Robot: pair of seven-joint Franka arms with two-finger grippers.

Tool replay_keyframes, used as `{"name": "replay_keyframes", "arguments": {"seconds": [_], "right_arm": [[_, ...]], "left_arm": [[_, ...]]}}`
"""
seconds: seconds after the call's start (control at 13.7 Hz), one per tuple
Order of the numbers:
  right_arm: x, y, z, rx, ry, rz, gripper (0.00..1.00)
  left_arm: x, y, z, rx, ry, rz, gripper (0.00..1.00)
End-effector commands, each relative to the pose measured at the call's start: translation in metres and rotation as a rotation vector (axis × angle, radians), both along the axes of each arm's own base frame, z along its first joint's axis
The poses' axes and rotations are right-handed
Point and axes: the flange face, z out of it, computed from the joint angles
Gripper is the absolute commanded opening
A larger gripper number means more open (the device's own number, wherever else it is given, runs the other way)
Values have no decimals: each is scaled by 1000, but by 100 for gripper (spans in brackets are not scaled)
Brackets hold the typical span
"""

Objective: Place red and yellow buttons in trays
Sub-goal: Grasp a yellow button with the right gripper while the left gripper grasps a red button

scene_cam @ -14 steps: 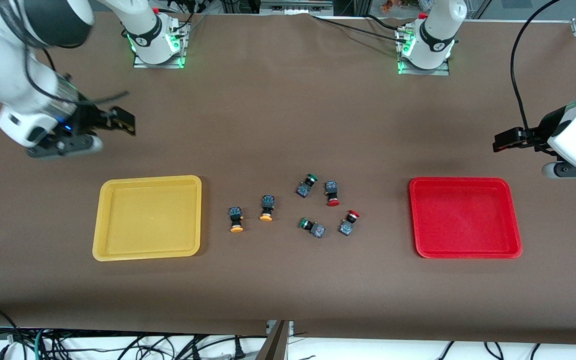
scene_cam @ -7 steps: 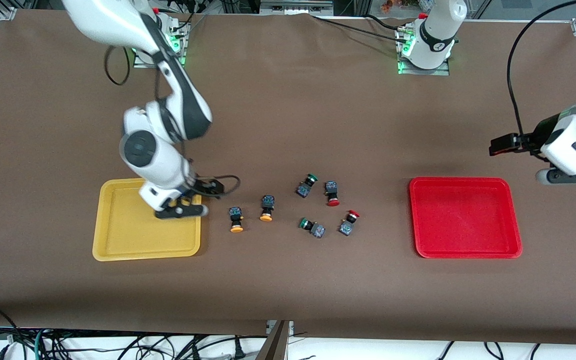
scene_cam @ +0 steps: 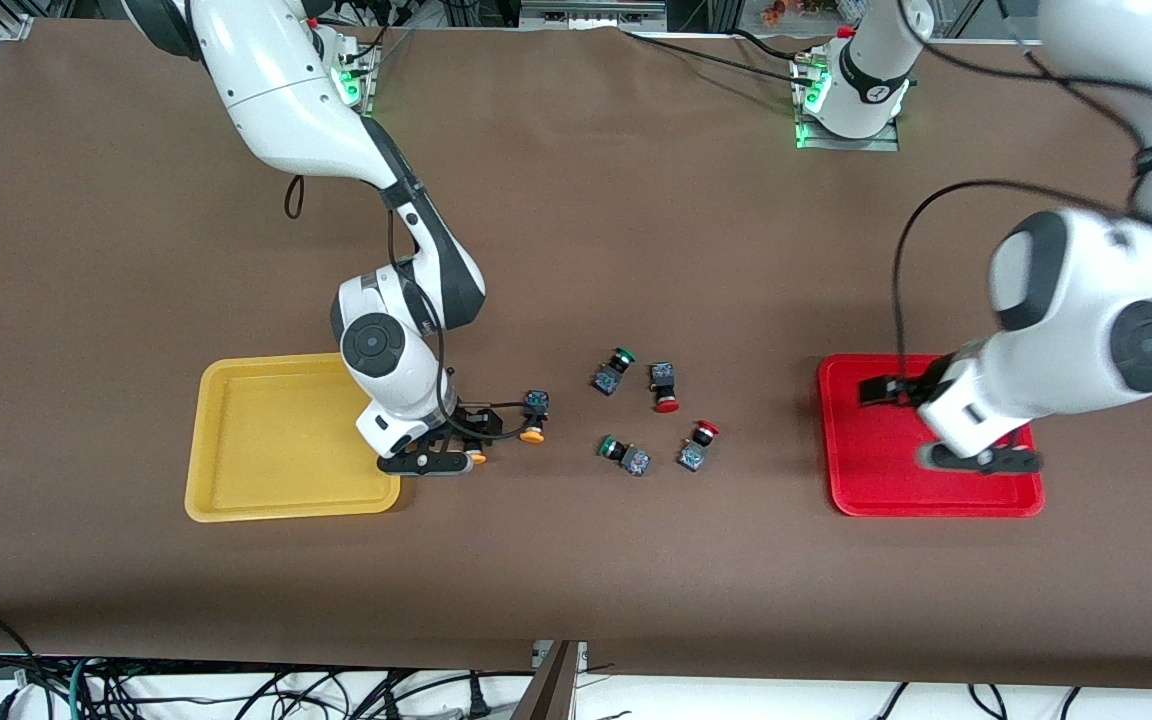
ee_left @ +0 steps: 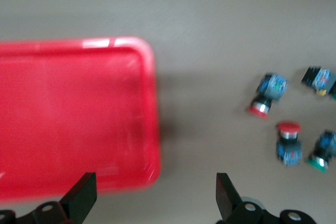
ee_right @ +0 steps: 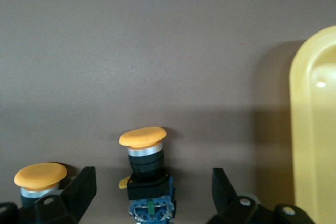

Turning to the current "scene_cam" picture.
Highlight red push button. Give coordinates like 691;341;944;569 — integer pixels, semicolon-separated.
648;362;681;415
676;420;721;473

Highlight red plastic tray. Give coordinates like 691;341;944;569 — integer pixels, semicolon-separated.
817;354;1046;519

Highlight green push button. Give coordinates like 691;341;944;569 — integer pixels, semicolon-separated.
598;435;652;478
592;346;637;397

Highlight yellow plastic tray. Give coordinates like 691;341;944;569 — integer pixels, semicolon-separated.
184;352;404;524

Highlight brown table cover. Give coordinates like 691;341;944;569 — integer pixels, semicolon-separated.
0;20;1152;691

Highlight orange background objects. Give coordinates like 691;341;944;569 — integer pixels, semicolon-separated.
761;0;842;29

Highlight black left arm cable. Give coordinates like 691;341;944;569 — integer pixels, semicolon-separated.
891;0;1152;393

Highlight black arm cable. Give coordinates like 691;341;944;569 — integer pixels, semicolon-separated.
891;0;1152;393
283;172;529;443

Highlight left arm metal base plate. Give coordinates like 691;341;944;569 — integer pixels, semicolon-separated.
794;55;902;153

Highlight metal table post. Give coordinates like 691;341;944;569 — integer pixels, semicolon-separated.
511;640;589;720

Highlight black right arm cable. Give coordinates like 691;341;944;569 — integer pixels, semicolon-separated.
283;172;529;443

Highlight tangled black floor cables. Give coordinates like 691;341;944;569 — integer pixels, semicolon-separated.
0;608;497;720

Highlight black cable on table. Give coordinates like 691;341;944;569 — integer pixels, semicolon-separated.
621;28;817;83

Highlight grey metal rail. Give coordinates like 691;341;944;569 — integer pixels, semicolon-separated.
519;0;669;31

